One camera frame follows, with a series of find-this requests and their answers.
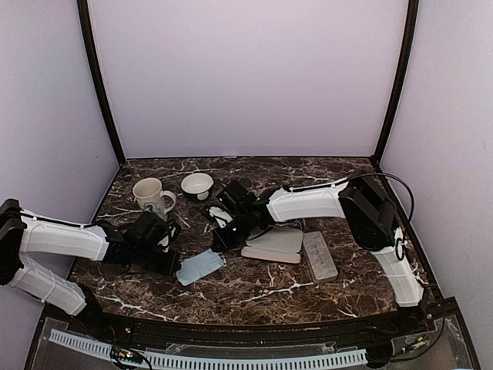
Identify white slotted cable duct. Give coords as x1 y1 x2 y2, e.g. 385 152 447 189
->
49 329 367 369

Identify black frame left post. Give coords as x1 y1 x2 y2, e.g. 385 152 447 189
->
76 0 126 167

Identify pink glasses case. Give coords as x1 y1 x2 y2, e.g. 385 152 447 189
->
241 227 304 264

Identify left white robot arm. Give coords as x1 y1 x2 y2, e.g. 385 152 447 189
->
1 199 181 336

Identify white bowl dark exterior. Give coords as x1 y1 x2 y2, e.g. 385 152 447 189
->
180 173 214 202

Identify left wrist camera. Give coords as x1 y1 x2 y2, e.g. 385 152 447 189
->
157 220 182 252

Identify beige ceramic mug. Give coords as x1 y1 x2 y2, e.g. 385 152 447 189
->
132 177 177 221

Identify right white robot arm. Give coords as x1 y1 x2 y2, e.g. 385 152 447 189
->
212 173 424 335

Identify black frame post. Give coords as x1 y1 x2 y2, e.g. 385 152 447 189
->
76 0 126 167
371 0 420 167

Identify small circuit board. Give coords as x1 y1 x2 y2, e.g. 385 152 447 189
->
109 345 143 364

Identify black front table rail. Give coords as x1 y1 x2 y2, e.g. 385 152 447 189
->
94 312 414 346

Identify grey case teal lining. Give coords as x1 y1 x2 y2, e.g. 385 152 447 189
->
303 231 338 284

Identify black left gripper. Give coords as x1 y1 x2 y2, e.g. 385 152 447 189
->
133 244 181 278

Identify black frame right post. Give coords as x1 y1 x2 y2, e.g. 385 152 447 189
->
371 0 420 167

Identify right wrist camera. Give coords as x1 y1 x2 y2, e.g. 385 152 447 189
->
201 205 233 229

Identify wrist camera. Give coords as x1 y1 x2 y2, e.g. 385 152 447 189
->
201 205 233 229
157 220 182 252

